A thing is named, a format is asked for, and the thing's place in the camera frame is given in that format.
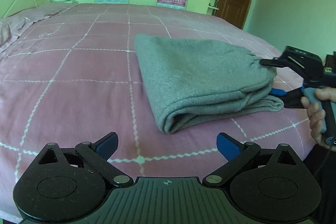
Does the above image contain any pink pillow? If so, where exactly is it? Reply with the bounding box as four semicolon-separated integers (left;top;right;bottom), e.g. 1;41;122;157
1;2;79;52

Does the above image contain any person's right hand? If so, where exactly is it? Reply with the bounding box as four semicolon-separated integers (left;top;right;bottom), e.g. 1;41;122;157
301;87;336;152

